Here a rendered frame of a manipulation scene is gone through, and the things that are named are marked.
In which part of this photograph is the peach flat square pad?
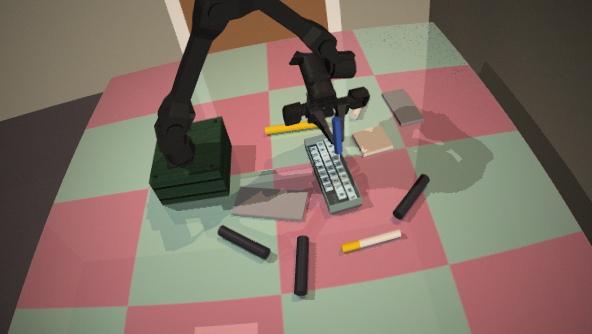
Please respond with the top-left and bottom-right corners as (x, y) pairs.
(352, 125), (393, 157)

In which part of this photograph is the dark grey cylinder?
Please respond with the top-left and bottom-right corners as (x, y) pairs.
(294, 235), (309, 296)
(217, 225), (271, 259)
(393, 174), (430, 220)

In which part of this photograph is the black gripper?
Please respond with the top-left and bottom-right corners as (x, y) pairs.
(282, 72), (370, 145)

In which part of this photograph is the blue stylus with grey tip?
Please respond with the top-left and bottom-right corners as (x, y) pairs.
(332, 117), (343, 161)

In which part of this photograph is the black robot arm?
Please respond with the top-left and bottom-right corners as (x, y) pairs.
(154, 0), (357, 169)

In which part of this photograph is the black keyboard with white keys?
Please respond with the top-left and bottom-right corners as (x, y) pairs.
(304, 134), (362, 215)

